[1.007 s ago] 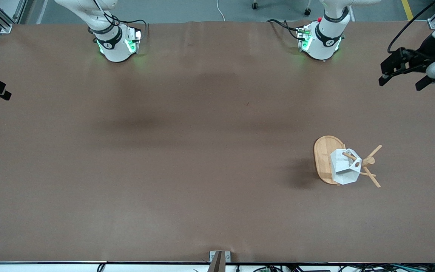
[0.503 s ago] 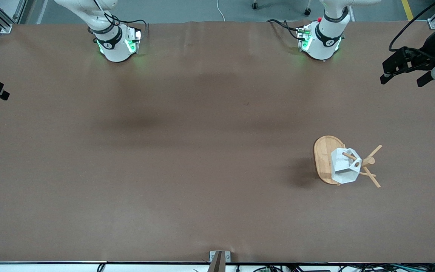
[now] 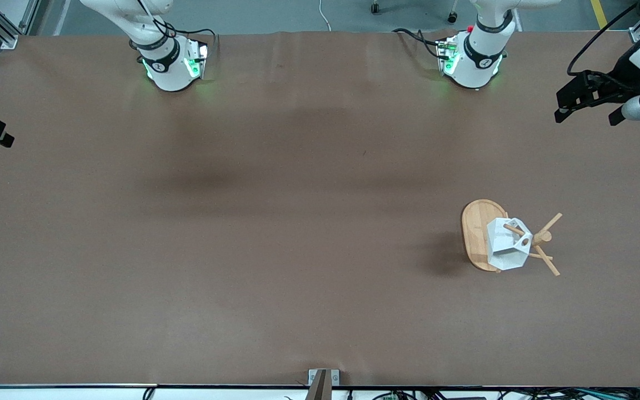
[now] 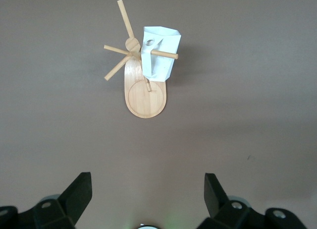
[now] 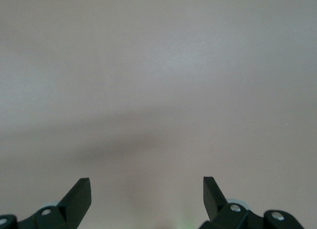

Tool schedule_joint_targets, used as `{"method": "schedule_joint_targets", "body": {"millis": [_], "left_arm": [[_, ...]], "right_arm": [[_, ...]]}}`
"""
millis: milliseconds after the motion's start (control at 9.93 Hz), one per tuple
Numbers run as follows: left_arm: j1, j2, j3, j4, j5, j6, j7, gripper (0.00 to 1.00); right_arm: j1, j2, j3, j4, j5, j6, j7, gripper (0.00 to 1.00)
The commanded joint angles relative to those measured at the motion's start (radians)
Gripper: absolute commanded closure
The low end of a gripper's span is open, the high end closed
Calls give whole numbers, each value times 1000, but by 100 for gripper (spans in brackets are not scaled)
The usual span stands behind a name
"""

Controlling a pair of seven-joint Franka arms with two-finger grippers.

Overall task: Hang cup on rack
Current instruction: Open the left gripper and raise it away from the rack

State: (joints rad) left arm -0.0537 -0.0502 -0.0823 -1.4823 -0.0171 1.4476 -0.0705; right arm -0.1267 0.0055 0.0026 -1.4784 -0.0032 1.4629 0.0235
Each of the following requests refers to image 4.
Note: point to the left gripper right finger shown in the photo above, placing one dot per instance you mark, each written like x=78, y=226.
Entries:
x=235, y=214

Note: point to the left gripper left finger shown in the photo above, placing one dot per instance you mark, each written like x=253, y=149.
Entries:
x=62, y=214

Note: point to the white faceted cup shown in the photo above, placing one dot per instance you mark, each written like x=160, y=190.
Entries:
x=163, y=65

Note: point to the wooden cup rack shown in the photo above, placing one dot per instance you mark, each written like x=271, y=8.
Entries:
x=146, y=100

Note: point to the brown table cover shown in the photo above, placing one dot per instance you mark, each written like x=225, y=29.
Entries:
x=235, y=102

